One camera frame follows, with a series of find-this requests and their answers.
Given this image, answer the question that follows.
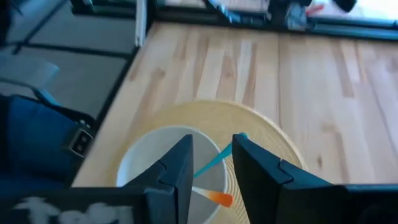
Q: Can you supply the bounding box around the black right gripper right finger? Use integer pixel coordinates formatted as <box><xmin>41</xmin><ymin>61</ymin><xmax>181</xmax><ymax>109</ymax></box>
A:
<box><xmin>231</xmin><ymin>133</ymin><xmax>398</xmax><ymax>224</ymax></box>

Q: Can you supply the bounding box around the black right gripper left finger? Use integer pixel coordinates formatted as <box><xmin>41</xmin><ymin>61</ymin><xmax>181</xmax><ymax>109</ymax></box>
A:
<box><xmin>0</xmin><ymin>134</ymin><xmax>194</xmax><ymax>224</ymax></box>

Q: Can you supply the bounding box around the white round bowl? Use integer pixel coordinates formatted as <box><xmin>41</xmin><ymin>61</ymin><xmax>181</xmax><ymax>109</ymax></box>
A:
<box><xmin>116</xmin><ymin>125</ymin><xmax>229</xmax><ymax>224</ymax></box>

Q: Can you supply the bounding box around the fork with teal handle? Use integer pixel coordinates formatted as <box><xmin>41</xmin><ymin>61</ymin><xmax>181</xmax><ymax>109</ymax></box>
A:
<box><xmin>193</xmin><ymin>133</ymin><xmax>249</xmax><ymax>179</ymax></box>

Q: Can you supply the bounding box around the spoon with orange handle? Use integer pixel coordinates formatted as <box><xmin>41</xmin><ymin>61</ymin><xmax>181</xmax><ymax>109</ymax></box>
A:
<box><xmin>192</xmin><ymin>185</ymin><xmax>234</xmax><ymax>208</ymax></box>

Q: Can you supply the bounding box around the round woven straw placemat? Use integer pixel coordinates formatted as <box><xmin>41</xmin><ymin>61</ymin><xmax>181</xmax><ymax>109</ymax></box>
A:
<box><xmin>107</xmin><ymin>100</ymin><xmax>308</xmax><ymax>224</ymax></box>

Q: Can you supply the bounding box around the blue padded chair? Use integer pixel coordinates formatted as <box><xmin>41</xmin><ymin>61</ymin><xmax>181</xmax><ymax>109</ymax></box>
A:
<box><xmin>0</xmin><ymin>88</ymin><xmax>98</xmax><ymax>191</ymax></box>

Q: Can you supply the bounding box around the white upright bar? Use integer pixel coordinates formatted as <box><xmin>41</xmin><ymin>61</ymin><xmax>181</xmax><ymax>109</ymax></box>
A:
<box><xmin>135</xmin><ymin>0</ymin><xmax>148</xmax><ymax>48</ymax></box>

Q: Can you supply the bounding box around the small red tag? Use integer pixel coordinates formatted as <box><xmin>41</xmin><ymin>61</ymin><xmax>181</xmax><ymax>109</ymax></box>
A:
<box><xmin>305</xmin><ymin>4</ymin><xmax>326</xmax><ymax>17</ymax></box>

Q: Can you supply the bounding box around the black aluminium table frame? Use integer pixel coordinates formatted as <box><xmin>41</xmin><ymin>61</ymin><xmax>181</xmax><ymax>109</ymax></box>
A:
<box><xmin>0</xmin><ymin>0</ymin><xmax>398</xmax><ymax>187</ymax></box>

